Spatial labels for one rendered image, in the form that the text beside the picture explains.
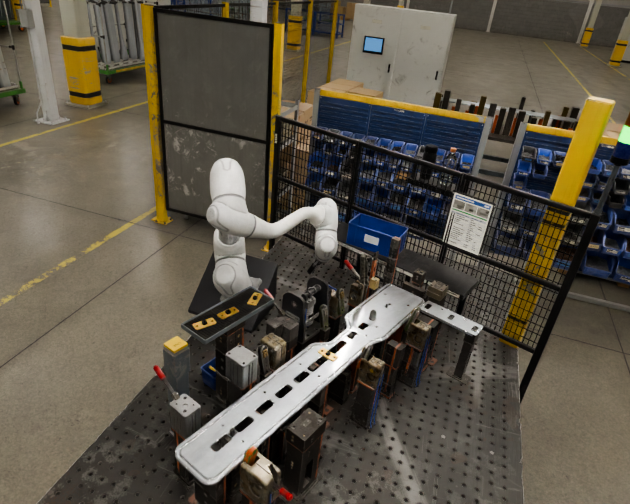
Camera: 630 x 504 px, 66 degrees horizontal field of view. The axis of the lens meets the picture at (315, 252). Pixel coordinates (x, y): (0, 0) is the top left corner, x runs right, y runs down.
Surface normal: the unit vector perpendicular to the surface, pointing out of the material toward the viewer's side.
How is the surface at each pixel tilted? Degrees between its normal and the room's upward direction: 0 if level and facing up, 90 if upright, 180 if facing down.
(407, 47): 90
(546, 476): 0
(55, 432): 0
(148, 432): 0
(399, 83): 90
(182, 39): 90
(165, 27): 90
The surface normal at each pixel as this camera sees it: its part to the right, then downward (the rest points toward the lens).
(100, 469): 0.09, -0.86
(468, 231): -0.62, 0.34
